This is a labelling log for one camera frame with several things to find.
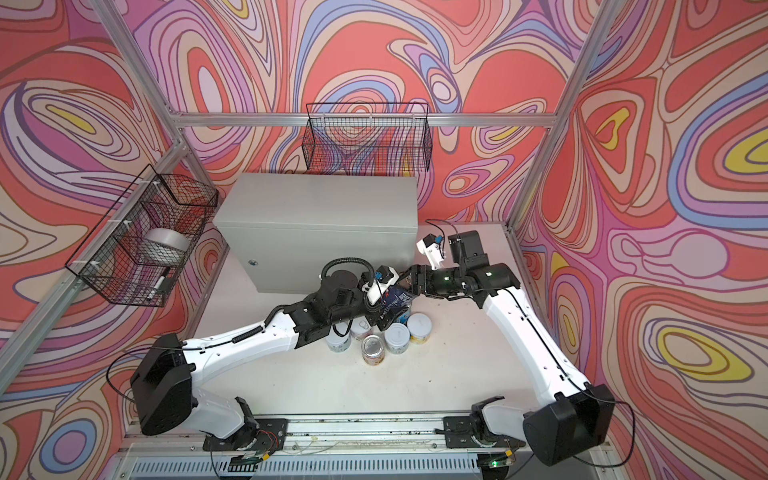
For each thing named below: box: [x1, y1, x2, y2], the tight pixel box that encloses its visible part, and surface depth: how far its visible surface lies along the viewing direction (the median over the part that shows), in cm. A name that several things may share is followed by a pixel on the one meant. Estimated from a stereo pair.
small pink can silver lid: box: [361, 334, 385, 366], surface depth 84 cm
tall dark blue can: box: [380, 285, 413, 319], surface depth 70 cm
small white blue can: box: [384, 322, 411, 355], surface depth 86 cm
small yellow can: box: [407, 312, 432, 345], surface depth 88 cm
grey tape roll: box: [144, 228, 191, 267], surface depth 74 cm
